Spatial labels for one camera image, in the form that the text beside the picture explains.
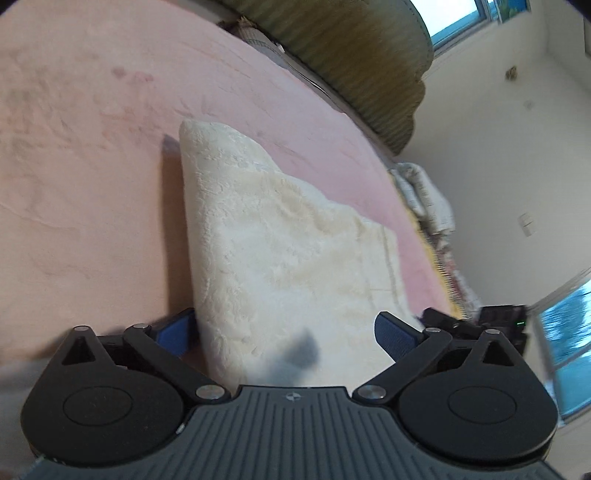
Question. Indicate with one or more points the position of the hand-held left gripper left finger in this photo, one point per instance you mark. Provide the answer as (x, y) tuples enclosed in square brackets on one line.
[(173, 334)]

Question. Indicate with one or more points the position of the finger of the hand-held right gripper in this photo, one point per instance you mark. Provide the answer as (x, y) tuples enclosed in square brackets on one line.
[(438, 318)]

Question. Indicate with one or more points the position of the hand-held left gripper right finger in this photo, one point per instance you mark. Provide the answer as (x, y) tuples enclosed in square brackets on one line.
[(393, 336)]

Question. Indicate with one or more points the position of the cream white towel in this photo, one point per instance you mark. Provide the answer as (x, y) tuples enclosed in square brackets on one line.
[(277, 254)]

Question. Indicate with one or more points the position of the large side window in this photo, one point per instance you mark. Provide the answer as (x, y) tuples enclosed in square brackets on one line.
[(570, 350)]

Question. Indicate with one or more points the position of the white patterned bedding at side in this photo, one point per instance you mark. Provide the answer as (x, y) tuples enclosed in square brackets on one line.
[(429, 207)]

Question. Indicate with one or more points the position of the pink bed blanket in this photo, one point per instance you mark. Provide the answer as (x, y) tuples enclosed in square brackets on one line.
[(92, 184)]

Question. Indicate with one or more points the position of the olive padded headboard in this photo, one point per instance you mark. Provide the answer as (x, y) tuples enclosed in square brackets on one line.
[(369, 60)]

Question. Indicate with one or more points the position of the window behind headboard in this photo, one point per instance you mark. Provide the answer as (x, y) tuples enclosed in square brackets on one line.
[(452, 18)]

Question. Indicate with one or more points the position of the grey striped pillow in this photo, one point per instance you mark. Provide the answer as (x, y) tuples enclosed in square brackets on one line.
[(258, 34)]

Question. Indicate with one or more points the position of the white wall switch plate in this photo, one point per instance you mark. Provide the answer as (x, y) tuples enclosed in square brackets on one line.
[(527, 225)]

